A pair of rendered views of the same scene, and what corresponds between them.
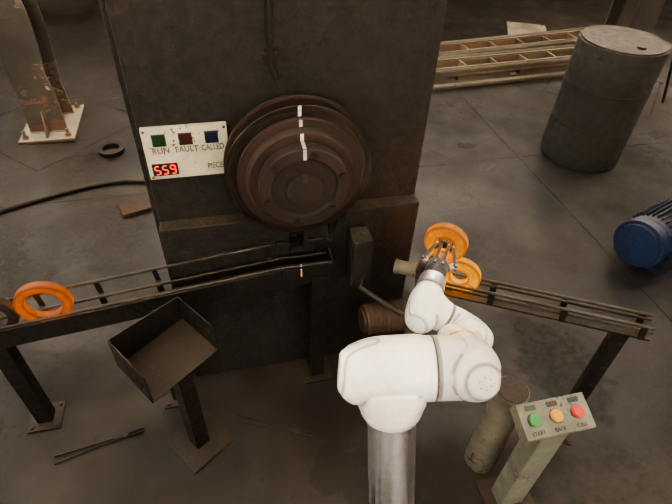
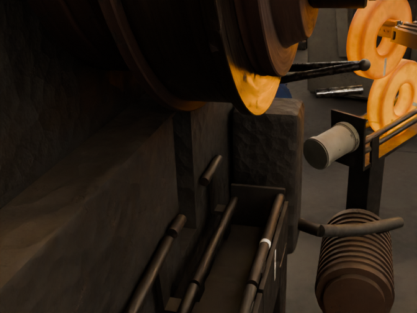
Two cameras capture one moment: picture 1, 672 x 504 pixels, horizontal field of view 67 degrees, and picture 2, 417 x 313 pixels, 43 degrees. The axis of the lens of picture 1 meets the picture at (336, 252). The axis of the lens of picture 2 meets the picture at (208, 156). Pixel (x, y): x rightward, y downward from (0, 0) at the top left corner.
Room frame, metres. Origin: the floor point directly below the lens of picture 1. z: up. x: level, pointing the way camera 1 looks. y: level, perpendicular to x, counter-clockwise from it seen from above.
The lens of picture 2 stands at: (1.14, 0.60, 1.05)
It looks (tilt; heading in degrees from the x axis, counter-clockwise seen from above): 24 degrees down; 302
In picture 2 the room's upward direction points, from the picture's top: 2 degrees counter-clockwise
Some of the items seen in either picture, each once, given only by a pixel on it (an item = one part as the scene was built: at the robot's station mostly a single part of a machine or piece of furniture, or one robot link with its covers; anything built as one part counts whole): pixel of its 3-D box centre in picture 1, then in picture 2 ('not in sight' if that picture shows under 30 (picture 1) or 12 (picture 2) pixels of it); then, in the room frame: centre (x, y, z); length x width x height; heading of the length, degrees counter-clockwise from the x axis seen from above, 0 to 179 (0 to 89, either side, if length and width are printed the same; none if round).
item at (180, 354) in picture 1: (180, 396); not in sight; (1.00, 0.54, 0.36); 0.26 x 0.20 x 0.72; 140
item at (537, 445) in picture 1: (528, 459); not in sight; (0.86, -0.71, 0.31); 0.24 x 0.16 x 0.62; 105
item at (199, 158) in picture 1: (187, 151); not in sight; (1.40, 0.49, 1.15); 0.26 x 0.02 x 0.18; 105
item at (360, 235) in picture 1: (358, 256); (265, 176); (1.46, -0.09, 0.68); 0.11 x 0.08 x 0.24; 15
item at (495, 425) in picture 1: (494, 427); not in sight; (1.00, -0.63, 0.26); 0.12 x 0.12 x 0.52
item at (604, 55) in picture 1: (599, 99); not in sight; (3.55, -1.87, 0.45); 0.59 x 0.59 x 0.89
